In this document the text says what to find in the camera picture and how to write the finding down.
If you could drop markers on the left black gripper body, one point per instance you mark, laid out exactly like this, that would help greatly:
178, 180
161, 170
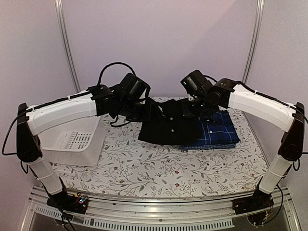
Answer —
137, 114

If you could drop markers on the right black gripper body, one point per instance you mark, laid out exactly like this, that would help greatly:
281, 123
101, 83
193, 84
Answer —
200, 108

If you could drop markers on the black long sleeve shirt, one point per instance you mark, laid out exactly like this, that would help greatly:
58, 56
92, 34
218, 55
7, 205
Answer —
169, 126

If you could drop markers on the blue plaid shirt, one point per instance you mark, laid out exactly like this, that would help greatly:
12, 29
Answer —
217, 130

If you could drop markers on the blue checked shirt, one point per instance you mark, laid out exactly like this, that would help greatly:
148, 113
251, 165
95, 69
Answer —
198, 146

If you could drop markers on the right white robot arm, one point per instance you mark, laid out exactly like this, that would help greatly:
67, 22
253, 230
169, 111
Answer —
287, 117

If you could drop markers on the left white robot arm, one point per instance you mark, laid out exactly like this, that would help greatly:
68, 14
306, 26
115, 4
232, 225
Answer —
97, 100

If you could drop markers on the floral patterned table cloth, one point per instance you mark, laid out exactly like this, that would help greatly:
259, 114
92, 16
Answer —
129, 167

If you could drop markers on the white plastic basket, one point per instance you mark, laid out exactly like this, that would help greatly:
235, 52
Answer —
76, 143

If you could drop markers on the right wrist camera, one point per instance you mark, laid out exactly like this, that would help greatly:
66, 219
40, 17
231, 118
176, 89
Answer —
196, 84

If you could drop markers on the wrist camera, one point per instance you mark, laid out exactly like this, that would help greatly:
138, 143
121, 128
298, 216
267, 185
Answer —
196, 84
135, 88

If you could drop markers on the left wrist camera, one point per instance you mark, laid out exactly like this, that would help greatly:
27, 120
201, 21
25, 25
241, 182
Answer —
135, 88

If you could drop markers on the right aluminium frame post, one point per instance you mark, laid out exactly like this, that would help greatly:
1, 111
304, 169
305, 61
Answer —
254, 39

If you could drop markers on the aluminium frame post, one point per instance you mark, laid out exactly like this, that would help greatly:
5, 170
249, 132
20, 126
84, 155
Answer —
254, 39
65, 40

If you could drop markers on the aluminium front rail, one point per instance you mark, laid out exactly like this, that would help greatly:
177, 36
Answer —
120, 213

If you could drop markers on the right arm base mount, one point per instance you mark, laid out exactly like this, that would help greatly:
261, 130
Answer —
257, 201

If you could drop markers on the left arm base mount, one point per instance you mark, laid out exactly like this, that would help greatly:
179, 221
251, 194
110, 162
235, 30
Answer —
74, 203

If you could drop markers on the left aluminium frame post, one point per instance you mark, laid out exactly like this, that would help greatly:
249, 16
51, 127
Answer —
65, 40

